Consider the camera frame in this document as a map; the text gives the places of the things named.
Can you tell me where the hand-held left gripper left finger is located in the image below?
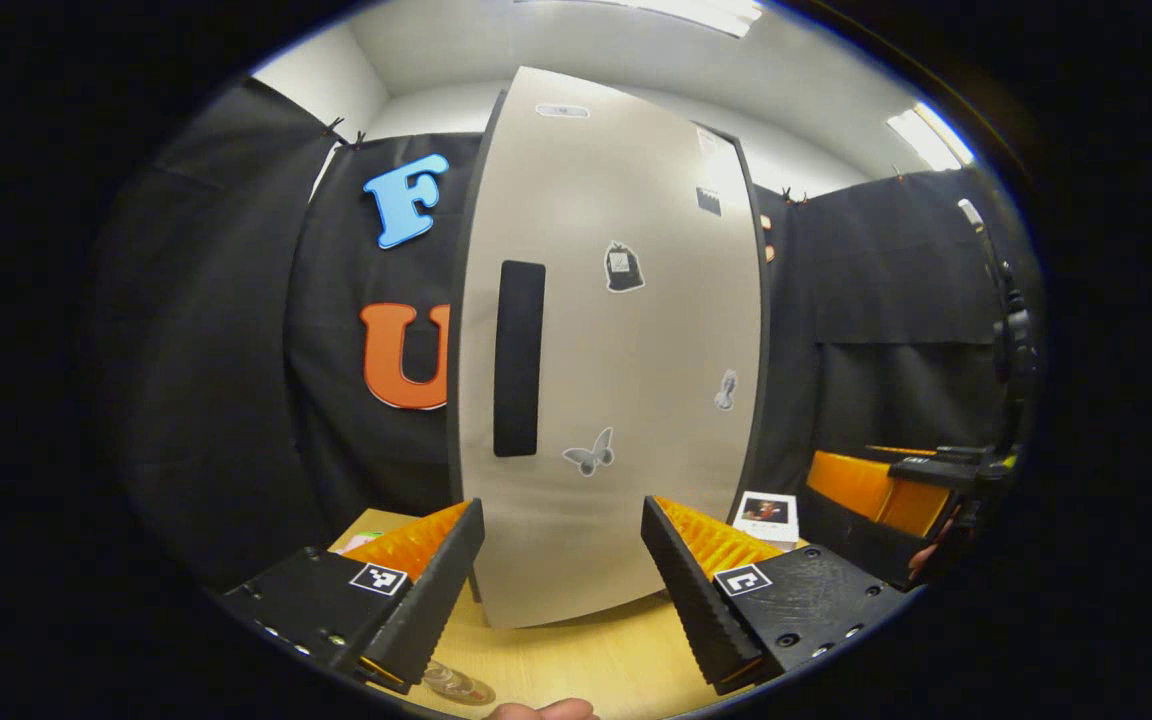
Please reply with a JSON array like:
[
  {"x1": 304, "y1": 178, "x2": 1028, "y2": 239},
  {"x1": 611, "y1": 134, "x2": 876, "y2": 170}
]
[{"x1": 219, "y1": 498, "x2": 487, "y2": 694}]

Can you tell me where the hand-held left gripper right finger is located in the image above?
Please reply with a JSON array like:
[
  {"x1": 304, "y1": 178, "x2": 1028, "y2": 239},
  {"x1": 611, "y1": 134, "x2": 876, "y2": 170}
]
[{"x1": 640, "y1": 494, "x2": 912, "y2": 696}]

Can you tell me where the grey cabinet door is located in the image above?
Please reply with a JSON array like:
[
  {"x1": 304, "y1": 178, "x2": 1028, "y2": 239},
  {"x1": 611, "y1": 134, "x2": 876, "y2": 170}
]
[{"x1": 448, "y1": 66, "x2": 772, "y2": 631}]

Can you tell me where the black door handle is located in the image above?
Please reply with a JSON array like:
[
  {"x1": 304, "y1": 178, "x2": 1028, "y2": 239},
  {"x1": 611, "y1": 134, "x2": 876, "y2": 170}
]
[{"x1": 493, "y1": 260, "x2": 547, "y2": 459}]

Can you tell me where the grey cabinet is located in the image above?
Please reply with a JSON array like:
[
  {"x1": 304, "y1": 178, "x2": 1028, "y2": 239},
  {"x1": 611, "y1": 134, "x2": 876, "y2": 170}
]
[{"x1": 446, "y1": 85, "x2": 512, "y2": 606}]

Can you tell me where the white photo card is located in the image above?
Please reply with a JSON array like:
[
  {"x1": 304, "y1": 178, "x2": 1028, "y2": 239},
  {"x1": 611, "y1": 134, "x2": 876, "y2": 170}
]
[{"x1": 733, "y1": 490, "x2": 800, "y2": 551}]

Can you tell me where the ceiling light panel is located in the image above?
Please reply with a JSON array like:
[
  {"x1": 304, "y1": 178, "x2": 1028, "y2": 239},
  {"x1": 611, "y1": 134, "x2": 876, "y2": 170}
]
[
  {"x1": 626, "y1": 0, "x2": 767, "y2": 39},
  {"x1": 884, "y1": 100, "x2": 977, "y2": 173}
]

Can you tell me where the black backdrop cloth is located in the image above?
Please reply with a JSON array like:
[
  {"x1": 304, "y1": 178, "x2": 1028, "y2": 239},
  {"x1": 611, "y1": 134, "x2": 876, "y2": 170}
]
[{"x1": 96, "y1": 80, "x2": 1037, "y2": 591}]

